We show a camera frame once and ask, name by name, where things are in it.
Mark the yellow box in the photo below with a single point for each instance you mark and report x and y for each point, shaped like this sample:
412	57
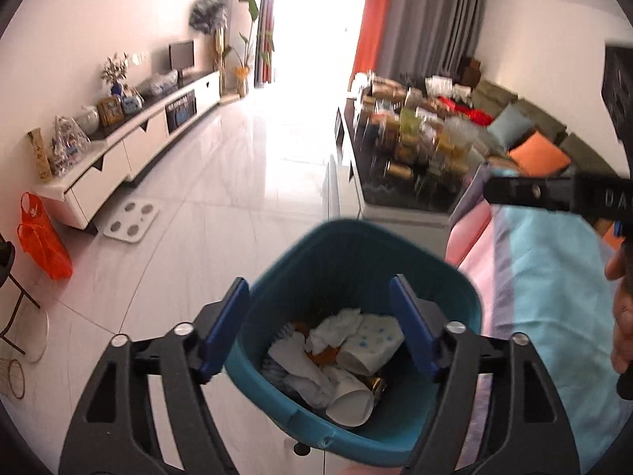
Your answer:
40	156

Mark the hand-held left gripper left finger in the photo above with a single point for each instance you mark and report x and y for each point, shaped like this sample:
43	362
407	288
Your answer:
227	326

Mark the orange pillow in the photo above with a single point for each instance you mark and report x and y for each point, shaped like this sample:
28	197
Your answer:
539	153

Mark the clear plastic toy bag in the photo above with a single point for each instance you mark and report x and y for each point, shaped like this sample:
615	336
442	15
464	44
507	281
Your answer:
69	146

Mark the tall leafy potted plant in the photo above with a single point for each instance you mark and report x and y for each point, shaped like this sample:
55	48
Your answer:
252	44

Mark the bag covered standing fan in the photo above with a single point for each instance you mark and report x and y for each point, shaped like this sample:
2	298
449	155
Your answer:
208	16

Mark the green sofa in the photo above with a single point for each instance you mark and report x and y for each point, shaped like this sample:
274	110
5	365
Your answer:
499	91

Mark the white bathroom scale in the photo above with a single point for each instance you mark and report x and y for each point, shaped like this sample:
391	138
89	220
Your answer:
131	221

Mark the black top coffee table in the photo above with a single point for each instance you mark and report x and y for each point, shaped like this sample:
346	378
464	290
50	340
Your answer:
395	198

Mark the group of snack jars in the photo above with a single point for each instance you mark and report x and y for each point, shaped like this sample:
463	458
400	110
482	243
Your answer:
420	128

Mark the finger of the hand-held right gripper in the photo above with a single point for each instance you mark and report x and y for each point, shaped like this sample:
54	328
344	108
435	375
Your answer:
529	192

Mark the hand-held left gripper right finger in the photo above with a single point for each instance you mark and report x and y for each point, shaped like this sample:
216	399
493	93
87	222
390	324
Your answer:
413	326

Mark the grey-blue pillow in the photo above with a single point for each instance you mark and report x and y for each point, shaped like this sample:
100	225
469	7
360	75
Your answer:
512	126

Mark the orange peel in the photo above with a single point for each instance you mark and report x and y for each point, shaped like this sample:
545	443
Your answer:
321	356

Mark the wide orange grey curtain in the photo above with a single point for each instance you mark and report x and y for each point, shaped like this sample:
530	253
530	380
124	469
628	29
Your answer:
420	20

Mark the black metal plant stand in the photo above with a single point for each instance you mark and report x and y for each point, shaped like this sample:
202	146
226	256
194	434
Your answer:
10	282

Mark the teal plastic bin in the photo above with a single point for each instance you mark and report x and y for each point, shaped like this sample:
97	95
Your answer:
346	257

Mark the white clothes pile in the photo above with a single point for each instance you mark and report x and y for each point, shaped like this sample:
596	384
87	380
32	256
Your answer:
445	85

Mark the dried flower vase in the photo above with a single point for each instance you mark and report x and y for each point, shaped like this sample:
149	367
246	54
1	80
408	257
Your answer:
115	72

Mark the white TV stand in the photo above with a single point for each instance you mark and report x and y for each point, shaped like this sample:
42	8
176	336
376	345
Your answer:
143	138

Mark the white tower air conditioner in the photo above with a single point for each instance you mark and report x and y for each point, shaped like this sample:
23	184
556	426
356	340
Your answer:
237	15

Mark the pale ceramic jar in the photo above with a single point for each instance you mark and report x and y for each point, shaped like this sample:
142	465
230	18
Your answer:
89	119

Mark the narrow striped curtain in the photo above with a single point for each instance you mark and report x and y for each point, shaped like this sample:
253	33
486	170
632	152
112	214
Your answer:
267	20

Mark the person's right hand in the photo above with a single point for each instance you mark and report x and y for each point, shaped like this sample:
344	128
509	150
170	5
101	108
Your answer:
623	316

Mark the red cloth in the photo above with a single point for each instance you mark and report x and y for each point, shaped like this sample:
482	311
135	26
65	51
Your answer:
467	111

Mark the black monitor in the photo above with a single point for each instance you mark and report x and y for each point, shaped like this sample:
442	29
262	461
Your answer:
181	57

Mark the printed teal tablecloth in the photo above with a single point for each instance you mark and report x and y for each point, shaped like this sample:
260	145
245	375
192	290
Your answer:
554	277

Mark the orange plastic bag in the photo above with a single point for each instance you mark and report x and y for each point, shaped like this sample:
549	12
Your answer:
44	242

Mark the brown cardboard boxes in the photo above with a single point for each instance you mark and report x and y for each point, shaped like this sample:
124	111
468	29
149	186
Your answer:
470	70

